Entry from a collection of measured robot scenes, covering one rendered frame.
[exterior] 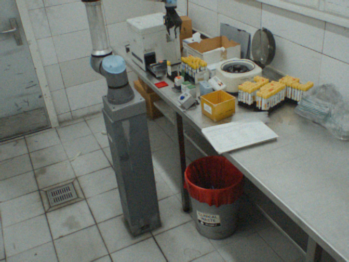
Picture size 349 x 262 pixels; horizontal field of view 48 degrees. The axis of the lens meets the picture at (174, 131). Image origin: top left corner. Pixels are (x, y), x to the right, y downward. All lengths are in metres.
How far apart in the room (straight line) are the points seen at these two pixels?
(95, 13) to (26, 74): 1.84
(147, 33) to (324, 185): 1.53
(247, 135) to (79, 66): 2.42
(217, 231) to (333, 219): 1.14
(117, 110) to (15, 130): 2.07
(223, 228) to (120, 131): 0.89
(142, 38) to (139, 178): 0.90
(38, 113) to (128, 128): 1.93
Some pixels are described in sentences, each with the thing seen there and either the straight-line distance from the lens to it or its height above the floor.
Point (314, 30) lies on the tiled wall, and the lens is 2.18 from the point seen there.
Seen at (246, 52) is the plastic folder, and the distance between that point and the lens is 2.67.
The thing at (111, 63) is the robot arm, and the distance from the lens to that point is 2.07.
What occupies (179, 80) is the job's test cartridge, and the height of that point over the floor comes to 0.94.
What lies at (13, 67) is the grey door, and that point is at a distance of 3.81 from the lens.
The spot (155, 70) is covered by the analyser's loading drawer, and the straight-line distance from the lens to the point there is 2.59.
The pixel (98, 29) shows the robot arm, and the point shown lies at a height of 1.32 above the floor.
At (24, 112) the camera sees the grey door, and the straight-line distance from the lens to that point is 3.98.
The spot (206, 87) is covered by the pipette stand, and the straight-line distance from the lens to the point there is 2.17.
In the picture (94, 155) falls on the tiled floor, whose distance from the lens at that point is 3.50.
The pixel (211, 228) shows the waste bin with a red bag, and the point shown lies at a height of 0.11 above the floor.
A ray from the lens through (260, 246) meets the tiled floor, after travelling 2.57.
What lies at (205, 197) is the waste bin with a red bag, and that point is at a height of 0.38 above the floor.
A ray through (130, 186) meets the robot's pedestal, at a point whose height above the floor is 0.41.
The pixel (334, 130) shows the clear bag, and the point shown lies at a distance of 1.96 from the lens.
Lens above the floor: 1.90
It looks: 31 degrees down
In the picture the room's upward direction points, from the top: 6 degrees counter-clockwise
